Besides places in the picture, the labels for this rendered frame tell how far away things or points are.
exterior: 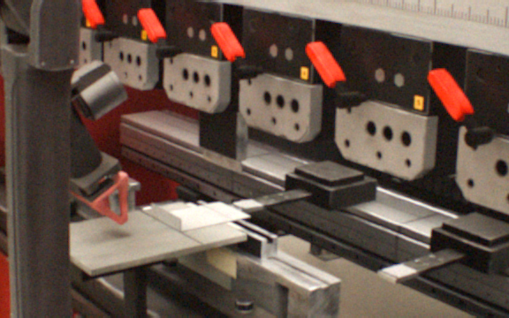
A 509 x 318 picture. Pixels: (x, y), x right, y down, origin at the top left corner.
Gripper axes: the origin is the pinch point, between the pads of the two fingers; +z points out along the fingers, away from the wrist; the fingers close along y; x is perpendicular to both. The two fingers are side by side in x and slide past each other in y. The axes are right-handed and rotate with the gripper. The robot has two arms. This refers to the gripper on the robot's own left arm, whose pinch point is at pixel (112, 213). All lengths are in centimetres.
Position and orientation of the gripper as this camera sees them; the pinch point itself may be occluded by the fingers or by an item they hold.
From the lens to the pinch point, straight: 138.2
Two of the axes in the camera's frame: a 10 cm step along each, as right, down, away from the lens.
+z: 3.6, 7.7, 5.3
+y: -6.1, -2.4, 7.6
